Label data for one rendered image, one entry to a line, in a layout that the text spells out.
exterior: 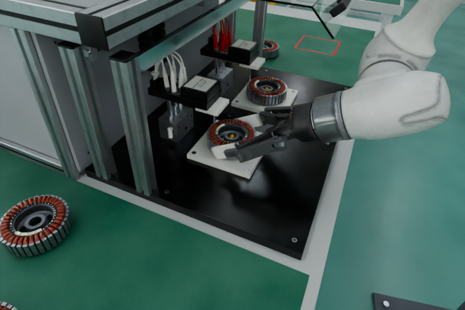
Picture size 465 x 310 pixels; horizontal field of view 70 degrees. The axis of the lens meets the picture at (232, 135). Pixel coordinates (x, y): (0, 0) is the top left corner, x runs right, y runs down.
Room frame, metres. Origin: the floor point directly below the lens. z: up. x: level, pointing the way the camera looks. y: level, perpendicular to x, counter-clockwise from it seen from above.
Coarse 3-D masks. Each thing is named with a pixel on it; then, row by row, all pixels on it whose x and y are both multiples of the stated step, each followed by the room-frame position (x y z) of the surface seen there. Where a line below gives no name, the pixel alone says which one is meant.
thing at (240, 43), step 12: (204, 48) 0.86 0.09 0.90; (228, 48) 0.82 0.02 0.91; (240, 48) 0.81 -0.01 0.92; (252, 48) 0.82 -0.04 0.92; (216, 60) 0.84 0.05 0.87; (228, 60) 0.82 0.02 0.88; (240, 60) 0.81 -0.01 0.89; (252, 60) 0.81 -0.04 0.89; (264, 60) 0.84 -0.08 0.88; (216, 72) 0.84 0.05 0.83
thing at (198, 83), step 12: (192, 84) 0.61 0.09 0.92; (204, 84) 0.61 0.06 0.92; (216, 84) 0.62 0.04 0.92; (156, 96) 0.62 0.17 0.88; (168, 96) 0.61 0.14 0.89; (180, 96) 0.60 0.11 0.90; (192, 96) 0.59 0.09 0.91; (204, 96) 0.58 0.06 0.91; (216, 96) 0.61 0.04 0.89; (168, 108) 0.62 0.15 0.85; (180, 108) 0.66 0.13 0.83; (204, 108) 0.58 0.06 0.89; (216, 108) 0.59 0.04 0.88
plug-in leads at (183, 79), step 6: (162, 60) 0.63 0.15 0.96; (168, 60) 0.61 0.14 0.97; (156, 66) 0.63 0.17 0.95; (174, 66) 0.66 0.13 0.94; (180, 66) 0.64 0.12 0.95; (156, 72) 0.64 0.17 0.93; (174, 72) 0.65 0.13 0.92; (180, 72) 0.63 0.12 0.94; (156, 78) 0.64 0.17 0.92; (174, 78) 0.61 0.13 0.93; (180, 78) 0.63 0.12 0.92; (186, 78) 0.65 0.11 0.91; (150, 84) 0.63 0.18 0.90; (156, 84) 0.63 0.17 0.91; (168, 84) 0.63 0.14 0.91; (174, 84) 0.61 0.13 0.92; (180, 84) 0.63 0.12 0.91; (174, 90) 0.61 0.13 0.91
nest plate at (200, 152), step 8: (216, 120) 0.68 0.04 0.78; (200, 144) 0.58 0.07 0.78; (192, 152) 0.55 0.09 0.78; (200, 152) 0.56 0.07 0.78; (208, 152) 0.56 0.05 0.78; (200, 160) 0.53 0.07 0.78; (208, 160) 0.53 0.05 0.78; (216, 160) 0.53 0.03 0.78; (224, 160) 0.53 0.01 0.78; (232, 160) 0.54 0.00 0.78; (256, 160) 0.54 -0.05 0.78; (224, 168) 0.51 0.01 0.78; (232, 168) 0.51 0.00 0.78; (240, 168) 0.51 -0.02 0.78; (248, 168) 0.51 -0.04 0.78; (248, 176) 0.49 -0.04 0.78
